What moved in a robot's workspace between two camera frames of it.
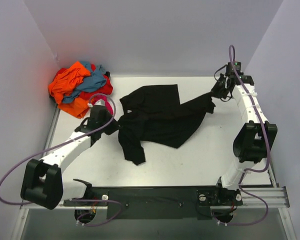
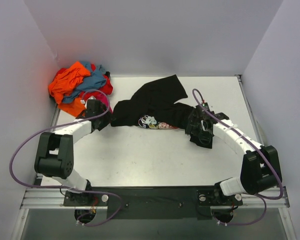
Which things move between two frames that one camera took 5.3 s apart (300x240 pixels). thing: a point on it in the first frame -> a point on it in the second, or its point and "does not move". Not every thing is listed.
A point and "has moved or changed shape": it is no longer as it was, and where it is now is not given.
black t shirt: [153, 113] has moved or changed shape
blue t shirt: [91, 83] does not move
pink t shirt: [106, 102] does not move
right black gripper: [217, 88] -> [196, 126]
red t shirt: [87, 95] does not move
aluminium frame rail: [253, 197] does not move
